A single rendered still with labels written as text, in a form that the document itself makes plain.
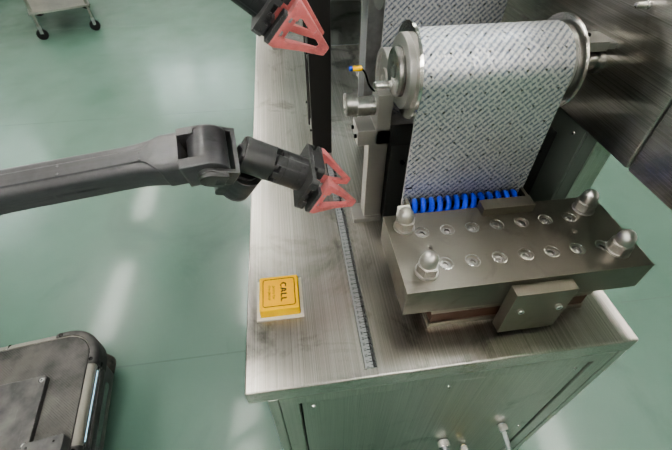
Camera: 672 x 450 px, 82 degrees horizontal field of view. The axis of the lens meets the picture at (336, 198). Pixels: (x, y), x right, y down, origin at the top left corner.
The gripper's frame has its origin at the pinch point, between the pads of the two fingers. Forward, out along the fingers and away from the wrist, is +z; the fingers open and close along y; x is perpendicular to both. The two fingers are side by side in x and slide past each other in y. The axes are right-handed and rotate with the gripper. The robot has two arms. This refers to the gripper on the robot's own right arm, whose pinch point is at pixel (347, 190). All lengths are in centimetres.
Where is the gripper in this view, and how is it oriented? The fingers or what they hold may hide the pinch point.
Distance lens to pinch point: 68.8
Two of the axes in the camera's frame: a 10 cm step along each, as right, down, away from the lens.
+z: 8.5, 2.9, 4.3
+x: 5.0, -6.8, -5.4
